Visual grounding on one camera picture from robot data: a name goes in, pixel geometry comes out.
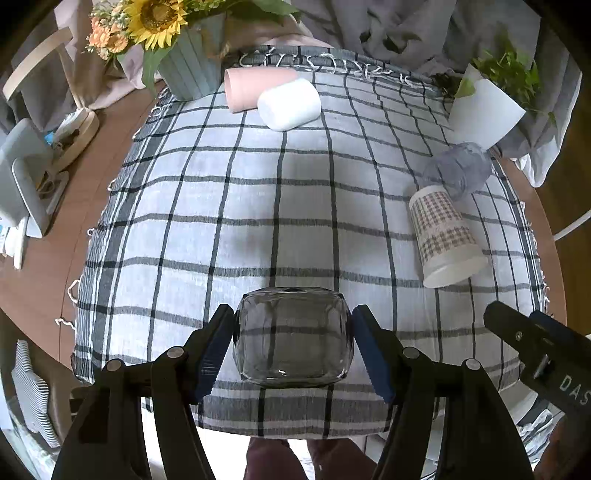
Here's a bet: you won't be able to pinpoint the clear glass cup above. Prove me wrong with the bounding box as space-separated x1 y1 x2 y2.
233 287 356 388

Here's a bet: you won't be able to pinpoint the plaid paper cup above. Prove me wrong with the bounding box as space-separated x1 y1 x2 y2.
408 184 489 289

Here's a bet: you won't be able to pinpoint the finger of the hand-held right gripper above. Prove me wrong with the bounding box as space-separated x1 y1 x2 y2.
483 300 573 367

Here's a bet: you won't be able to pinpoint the pale pink cloth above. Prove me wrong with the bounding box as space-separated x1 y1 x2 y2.
54 0 334 113

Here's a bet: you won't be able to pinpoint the white cable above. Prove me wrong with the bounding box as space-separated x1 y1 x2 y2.
551 216 581 241

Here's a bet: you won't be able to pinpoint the clear ribbed glass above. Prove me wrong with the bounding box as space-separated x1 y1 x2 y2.
422 141 493 202

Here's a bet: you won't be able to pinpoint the ribbed blue-grey vase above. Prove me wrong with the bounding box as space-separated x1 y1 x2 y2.
156 13 228 103

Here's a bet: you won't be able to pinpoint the checked tablecloth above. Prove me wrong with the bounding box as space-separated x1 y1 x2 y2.
55 45 551 440

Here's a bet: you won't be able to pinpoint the striped star cushion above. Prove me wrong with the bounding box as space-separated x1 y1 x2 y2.
11 339 62 449

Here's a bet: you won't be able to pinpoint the green leafy plant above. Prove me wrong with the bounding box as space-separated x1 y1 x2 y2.
455 31 560 127

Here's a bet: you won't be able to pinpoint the person's maroon pants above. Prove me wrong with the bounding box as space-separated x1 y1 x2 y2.
244 436 380 480

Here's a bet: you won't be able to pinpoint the sunflower bouquet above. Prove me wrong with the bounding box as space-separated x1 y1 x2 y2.
85 0 302 95

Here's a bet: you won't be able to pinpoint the white desktop device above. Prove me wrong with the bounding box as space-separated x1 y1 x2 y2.
0 117 71 271

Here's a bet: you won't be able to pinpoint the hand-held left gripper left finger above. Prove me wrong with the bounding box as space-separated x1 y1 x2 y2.
51 304 238 480

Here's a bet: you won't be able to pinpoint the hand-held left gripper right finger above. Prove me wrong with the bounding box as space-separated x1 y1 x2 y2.
351 304 537 480

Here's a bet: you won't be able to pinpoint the white striped cloth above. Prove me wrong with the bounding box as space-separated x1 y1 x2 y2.
516 405 556 463

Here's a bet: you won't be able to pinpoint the white cup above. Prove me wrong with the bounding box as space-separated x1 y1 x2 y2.
257 78 322 133

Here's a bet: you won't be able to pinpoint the grey blanket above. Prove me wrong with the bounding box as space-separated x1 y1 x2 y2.
286 0 583 188

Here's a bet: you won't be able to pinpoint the white plant pot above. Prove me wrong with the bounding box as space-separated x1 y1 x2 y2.
447 62 527 151

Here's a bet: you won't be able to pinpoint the pink cup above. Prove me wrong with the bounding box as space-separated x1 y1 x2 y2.
224 68 299 113

